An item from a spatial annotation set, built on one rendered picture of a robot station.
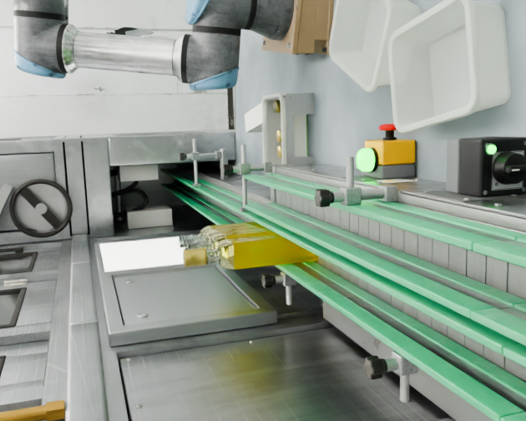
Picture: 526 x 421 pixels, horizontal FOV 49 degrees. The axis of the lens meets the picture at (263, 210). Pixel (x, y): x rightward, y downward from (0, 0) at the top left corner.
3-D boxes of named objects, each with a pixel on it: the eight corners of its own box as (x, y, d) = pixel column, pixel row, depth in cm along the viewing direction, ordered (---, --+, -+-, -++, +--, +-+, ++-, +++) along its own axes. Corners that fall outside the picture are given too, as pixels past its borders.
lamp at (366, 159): (366, 170, 111) (352, 171, 110) (366, 147, 110) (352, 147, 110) (378, 172, 107) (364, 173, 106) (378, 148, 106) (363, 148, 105)
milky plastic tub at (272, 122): (290, 172, 172) (263, 174, 169) (289, 95, 168) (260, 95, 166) (314, 177, 155) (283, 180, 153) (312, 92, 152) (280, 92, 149)
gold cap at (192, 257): (203, 246, 120) (181, 248, 118) (206, 248, 116) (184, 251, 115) (204, 263, 120) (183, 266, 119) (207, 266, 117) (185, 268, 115)
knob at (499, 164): (518, 183, 80) (537, 185, 77) (491, 185, 79) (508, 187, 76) (519, 150, 80) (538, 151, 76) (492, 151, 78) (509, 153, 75)
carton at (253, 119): (261, 114, 196) (244, 114, 194) (285, 98, 173) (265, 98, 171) (263, 131, 196) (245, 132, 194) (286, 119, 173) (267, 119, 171)
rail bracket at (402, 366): (446, 384, 83) (361, 401, 79) (447, 338, 81) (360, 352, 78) (463, 397, 79) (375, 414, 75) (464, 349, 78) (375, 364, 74)
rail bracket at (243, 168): (270, 208, 151) (223, 211, 147) (267, 143, 149) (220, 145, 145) (273, 210, 148) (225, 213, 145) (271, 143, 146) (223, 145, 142)
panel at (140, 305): (194, 241, 206) (94, 251, 195) (194, 233, 205) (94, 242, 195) (278, 324, 121) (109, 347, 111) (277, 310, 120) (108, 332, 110)
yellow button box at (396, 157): (397, 174, 115) (364, 176, 113) (398, 136, 114) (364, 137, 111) (417, 177, 108) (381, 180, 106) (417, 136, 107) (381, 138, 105)
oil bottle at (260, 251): (309, 255, 128) (214, 265, 122) (308, 230, 127) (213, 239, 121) (319, 261, 123) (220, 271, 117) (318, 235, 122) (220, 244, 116)
